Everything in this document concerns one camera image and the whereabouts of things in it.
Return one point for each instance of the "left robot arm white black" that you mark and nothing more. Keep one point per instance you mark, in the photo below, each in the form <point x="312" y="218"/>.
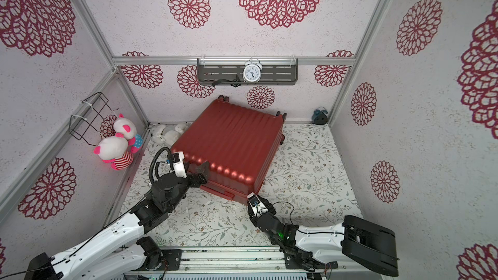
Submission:
<point x="123" y="245"/>

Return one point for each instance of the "grey metal wall shelf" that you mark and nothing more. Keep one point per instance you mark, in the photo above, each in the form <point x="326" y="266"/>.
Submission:
<point x="277" y="71"/>

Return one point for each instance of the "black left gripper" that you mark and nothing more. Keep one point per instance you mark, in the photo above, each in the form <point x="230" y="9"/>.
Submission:
<point x="203" y="177"/>

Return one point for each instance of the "black item on shelf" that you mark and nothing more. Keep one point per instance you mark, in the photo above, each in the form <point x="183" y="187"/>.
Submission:
<point x="225" y="82"/>

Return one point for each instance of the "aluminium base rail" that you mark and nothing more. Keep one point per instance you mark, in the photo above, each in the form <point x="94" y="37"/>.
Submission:
<point x="265" y="262"/>

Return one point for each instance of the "white alarm clock on shelf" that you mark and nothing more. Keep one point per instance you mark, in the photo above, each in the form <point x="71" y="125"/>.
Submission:
<point x="252" y="71"/>

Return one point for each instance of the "white pink plush striped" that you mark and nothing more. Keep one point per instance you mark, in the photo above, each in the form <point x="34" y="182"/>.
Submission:
<point x="118" y="151"/>

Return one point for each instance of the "black wire wall basket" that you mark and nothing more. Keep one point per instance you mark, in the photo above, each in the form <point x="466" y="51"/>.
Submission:
<point x="96" y="121"/>

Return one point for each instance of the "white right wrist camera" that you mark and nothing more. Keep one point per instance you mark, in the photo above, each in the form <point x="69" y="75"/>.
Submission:
<point x="254" y="208"/>

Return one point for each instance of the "red hard-shell suitcase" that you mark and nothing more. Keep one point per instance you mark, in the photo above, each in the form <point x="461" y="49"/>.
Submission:
<point x="238" y="144"/>

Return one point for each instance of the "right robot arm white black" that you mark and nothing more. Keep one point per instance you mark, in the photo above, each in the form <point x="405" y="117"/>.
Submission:
<point x="366" y="243"/>

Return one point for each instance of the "teal twin-bell alarm clock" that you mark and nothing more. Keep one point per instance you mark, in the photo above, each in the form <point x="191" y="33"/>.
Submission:
<point x="320" y="116"/>

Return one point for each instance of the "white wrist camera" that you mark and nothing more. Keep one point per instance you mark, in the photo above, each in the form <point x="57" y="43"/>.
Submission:
<point x="178" y="164"/>
<point x="254" y="208"/>

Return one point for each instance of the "white plush toy on table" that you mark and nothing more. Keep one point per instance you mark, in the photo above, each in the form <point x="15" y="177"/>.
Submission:
<point x="167" y="134"/>

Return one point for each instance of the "white pink plush upper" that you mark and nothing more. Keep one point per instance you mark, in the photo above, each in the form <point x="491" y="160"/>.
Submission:
<point x="124" y="127"/>

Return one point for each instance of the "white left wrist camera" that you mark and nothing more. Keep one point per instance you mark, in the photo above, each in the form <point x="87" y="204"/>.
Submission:
<point x="178" y="164"/>

